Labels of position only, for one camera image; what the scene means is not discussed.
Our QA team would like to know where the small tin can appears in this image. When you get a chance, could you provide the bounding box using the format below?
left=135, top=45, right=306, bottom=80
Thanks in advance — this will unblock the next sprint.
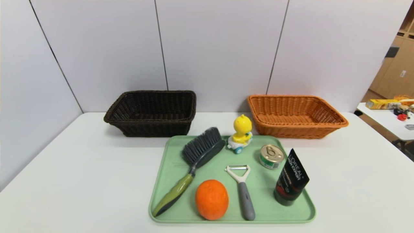
left=259, top=144, right=285, bottom=170

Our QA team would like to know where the orange fruit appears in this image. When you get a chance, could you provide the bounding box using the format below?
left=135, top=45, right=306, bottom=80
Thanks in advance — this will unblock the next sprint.
left=195, top=180, right=229, bottom=221

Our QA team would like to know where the white peeler with grey handle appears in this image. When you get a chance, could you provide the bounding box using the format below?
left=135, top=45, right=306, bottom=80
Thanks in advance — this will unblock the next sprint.
left=225, top=165, right=256, bottom=221

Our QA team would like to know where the black cosmetic tube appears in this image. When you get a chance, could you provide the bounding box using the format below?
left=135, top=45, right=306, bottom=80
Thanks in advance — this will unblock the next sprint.
left=274, top=149, right=310, bottom=206

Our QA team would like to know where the dark brown wicker basket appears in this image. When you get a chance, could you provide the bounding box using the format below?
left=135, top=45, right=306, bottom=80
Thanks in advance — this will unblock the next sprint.
left=103, top=90, right=197, bottom=137

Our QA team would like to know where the orange wicker basket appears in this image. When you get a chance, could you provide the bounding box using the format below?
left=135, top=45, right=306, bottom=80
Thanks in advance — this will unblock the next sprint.
left=247, top=94, right=349, bottom=139

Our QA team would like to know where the yellow duck toy car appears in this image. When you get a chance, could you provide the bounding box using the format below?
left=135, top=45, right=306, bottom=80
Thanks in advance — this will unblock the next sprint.
left=227, top=114, right=253, bottom=154

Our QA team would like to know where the green plastic tray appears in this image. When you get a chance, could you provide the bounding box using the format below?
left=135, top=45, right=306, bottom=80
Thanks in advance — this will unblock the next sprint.
left=149, top=135, right=316, bottom=224

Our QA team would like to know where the yellow cardboard box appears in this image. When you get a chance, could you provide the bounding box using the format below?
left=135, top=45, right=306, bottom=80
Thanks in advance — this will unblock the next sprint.
left=366, top=99, right=401, bottom=110

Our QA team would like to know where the wooden cabinet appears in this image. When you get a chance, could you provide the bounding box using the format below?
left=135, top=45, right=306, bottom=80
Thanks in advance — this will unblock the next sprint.
left=361, top=2, right=414, bottom=104

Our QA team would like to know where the orange packaged snack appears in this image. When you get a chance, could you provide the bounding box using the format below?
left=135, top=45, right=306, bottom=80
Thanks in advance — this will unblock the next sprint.
left=393, top=94, right=414, bottom=105

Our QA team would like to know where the grey brush with green handle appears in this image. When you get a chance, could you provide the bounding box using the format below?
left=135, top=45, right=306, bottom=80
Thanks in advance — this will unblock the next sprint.
left=152, top=127, right=226, bottom=217

